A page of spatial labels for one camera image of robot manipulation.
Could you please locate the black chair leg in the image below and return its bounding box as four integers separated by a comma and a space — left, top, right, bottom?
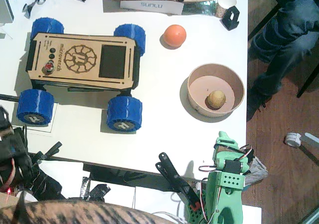
248, 2, 284, 41
296, 64, 319, 98

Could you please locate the striped brown cloth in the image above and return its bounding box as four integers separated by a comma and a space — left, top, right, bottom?
0, 200, 176, 224

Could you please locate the brown paper bowl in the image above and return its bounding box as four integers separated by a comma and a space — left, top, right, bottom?
186, 63, 245, 117

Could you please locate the white foam board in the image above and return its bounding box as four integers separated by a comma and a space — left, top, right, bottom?
134, 185, 262, 224

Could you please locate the small black clamp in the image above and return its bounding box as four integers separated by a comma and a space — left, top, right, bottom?
27, 141, 63, 168

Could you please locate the dark shoe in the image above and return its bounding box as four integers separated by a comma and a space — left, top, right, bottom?
246, 86, 273, 121

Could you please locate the black silver clip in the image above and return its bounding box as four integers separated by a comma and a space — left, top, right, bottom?
22, 0, 46, 18

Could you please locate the white red arm cable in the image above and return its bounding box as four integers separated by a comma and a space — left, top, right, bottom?
0, 159, 18, 192

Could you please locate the yellowish round potato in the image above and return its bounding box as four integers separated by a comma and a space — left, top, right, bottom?
205, 90, 227, 111

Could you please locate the red white servo cable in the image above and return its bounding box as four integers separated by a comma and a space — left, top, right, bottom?
198, 144, 255, 222

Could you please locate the black clamp with red trigger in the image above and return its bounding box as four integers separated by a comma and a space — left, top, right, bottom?
155, 152, 203, 212

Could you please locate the black printed holder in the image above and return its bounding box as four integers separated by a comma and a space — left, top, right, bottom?
220, 6, 240, 31

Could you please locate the white paper sheet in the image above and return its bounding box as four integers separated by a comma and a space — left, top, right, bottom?
26, 101, 59, 137

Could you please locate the wooden rover with blue wheels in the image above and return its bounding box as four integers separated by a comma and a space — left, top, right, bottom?
16, 17, 146, 133

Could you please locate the silver foil strip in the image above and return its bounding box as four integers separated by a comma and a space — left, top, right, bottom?
79, 176, 92, 200

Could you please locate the white grey box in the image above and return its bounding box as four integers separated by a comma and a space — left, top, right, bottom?
0, 0, 15, 24

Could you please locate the white paper cup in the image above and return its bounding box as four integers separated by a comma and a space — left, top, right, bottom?
214, 0, 237, 18

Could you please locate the person leg in jeans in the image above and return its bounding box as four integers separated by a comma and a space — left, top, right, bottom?
248, 0, 319, 97

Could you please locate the white tape roll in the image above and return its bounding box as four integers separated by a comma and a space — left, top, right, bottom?
285, 132, 303, 148

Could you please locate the crumpled grey bag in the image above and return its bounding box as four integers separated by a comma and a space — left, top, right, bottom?
243, 156, 269, 188

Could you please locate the white stick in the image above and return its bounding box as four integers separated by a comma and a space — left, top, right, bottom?
304, 132, 319, 145

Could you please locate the white SUNLU box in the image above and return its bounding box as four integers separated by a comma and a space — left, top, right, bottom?
120, 0, 185, 15

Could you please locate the orange ball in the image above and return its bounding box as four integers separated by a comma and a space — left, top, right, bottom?
163, 24, 187, 48

